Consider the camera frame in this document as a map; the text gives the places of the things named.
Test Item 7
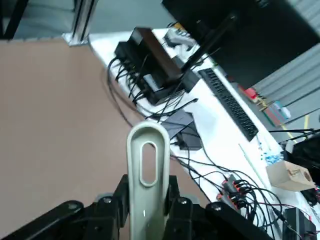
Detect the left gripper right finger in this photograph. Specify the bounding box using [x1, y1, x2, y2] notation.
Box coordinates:
[163, 175, 273, 240]

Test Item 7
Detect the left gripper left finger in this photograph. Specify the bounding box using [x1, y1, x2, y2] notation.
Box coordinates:
[0, 174, 131, 240]

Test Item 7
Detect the pale green plastic dustpan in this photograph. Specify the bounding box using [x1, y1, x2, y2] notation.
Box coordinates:
[126, 121, 171, 240]

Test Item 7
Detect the black power adapter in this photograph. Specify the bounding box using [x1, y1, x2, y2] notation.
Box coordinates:
[161, 109, 202, 151]

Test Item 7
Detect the small cardboard box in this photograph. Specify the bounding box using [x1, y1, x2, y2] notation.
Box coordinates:
[265, 160, 316, 192]

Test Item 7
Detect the blue white packet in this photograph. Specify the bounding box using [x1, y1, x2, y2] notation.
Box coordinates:
[259, 147, 286, 167]

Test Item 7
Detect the black power brick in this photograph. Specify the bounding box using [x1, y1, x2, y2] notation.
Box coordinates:
[283, 207, 318, 240]

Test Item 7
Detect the black keyboard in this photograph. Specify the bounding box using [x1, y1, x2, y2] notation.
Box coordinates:
[198, 68, 260, 141]

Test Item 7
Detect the colourful striped box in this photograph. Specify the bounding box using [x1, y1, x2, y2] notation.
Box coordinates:
[243, 86, 292, 126]

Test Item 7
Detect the black box computer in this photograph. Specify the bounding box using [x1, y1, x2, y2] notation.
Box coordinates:
[114, 26, 201, 106]

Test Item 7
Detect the black monitor with stand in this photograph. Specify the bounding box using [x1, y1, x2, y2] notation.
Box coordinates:
[161, 0, 320, 90]

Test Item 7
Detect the aluminium frame post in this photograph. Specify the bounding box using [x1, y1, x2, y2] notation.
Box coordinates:
[61, 0, 98, 48]

